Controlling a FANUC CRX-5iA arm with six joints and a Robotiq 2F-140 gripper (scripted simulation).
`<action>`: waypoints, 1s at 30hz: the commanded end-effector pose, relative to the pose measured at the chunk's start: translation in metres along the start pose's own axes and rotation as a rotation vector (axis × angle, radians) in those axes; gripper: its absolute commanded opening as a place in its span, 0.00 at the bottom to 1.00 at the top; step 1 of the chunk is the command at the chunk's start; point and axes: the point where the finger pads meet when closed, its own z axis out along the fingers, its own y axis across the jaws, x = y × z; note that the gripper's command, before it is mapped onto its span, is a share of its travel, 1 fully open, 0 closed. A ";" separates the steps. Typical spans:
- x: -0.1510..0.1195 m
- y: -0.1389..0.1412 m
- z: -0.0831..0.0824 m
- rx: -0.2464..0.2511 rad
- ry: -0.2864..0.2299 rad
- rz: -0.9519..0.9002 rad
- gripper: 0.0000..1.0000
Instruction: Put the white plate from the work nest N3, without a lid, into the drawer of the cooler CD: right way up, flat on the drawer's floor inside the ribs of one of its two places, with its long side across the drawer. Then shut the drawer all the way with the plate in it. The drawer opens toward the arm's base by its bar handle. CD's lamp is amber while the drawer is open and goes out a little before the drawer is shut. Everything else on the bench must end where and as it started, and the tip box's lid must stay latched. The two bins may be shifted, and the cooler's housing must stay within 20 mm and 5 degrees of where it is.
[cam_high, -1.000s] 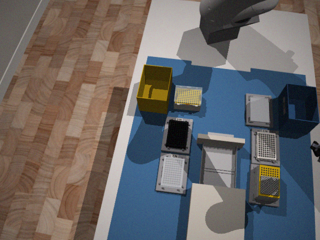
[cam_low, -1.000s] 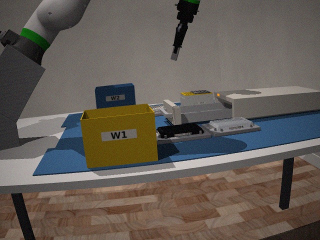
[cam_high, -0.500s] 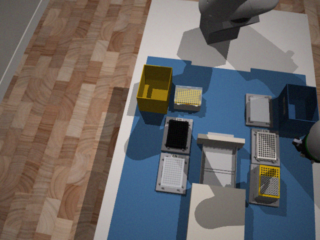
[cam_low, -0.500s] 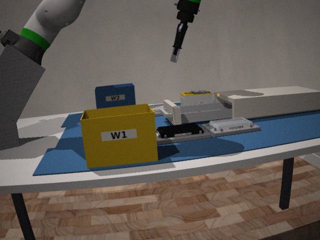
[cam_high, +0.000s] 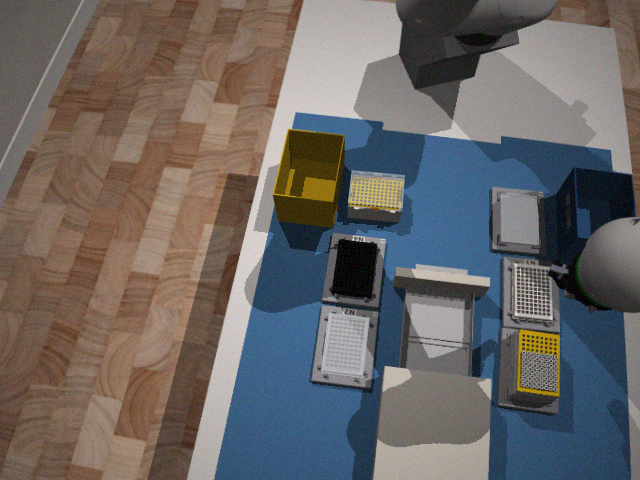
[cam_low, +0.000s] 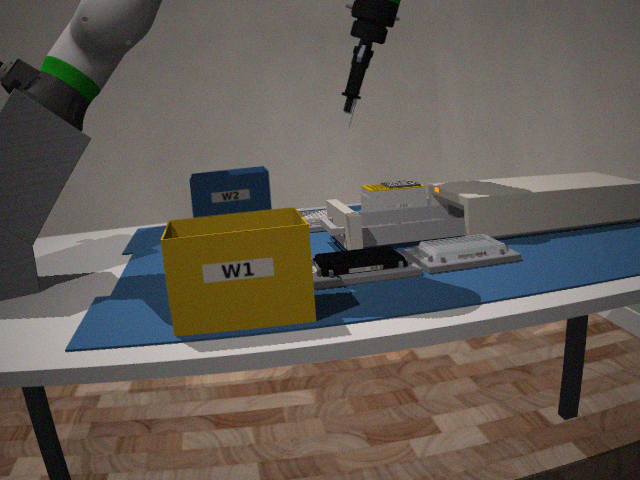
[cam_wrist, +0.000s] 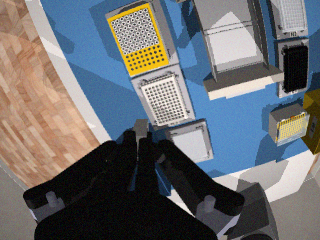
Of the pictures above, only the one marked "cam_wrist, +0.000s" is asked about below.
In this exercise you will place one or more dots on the blue bench mat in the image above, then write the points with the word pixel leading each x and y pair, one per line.
pixel 237 127

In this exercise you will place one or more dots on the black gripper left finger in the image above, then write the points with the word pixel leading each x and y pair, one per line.
pixel 76 181

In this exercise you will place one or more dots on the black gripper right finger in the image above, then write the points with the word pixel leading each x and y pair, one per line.
pixel 215 205

